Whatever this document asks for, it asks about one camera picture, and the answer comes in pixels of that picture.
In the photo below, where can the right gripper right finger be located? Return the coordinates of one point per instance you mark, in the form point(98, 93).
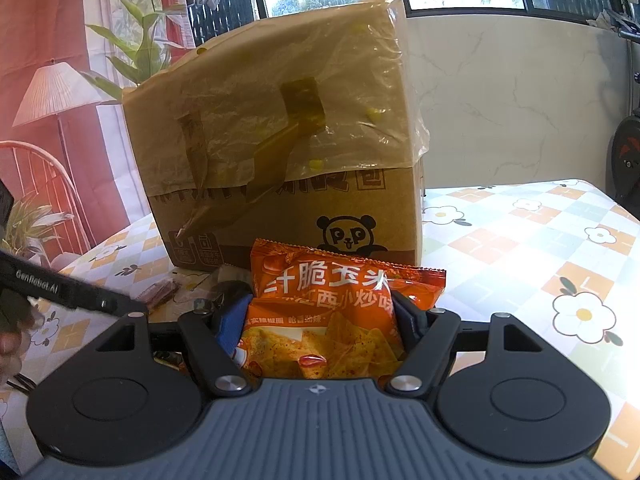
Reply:
point(431, 341)

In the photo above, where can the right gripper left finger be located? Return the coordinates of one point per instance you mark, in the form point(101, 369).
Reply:
point(205, 337)

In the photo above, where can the orange corn chips bag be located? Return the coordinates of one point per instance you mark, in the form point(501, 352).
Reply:
point(320, 315)

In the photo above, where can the person left hand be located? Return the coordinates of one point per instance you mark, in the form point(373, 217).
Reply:
point(13, 345)

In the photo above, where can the red patterned backdrop curtain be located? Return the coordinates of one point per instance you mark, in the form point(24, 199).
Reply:
point(66, 155)

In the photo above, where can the checkered floral tablecloth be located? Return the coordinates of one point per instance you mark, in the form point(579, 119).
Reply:
point(561, 256)

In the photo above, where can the cardboard box with panda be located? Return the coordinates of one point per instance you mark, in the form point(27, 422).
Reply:
point(302, 129)

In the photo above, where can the green bamboo plant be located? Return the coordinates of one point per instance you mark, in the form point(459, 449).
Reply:
point(129, 41)

